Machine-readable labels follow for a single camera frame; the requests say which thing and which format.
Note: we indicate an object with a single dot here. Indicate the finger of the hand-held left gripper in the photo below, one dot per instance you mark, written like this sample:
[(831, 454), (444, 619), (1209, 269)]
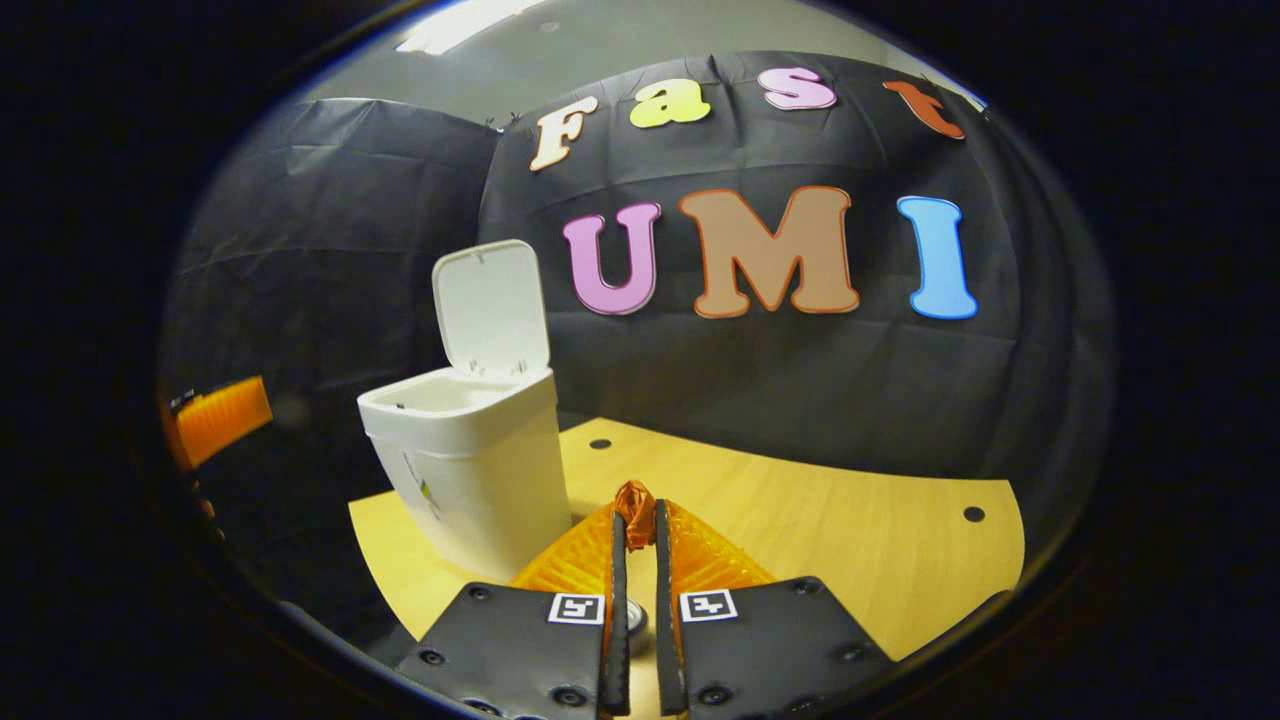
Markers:
[(220, 420)]

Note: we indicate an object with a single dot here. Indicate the wooden desktop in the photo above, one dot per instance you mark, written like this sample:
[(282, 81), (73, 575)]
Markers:
[(850, 540)]

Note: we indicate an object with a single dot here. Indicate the silver blue pop can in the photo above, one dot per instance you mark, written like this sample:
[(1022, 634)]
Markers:
[(637, 615)]

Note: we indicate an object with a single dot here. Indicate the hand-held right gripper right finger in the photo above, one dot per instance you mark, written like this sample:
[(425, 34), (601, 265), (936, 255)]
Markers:
[(668, 660)]

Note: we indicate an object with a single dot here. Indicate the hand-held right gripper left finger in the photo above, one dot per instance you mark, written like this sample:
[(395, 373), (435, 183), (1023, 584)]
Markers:
[(617, 650)]

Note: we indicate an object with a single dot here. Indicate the orange paper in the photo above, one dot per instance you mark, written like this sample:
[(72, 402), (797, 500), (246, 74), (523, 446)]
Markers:
[(635, 505)]

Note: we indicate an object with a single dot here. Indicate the white desktop garbage bin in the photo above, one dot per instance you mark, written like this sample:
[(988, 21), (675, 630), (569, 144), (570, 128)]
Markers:
[(480, 470)]

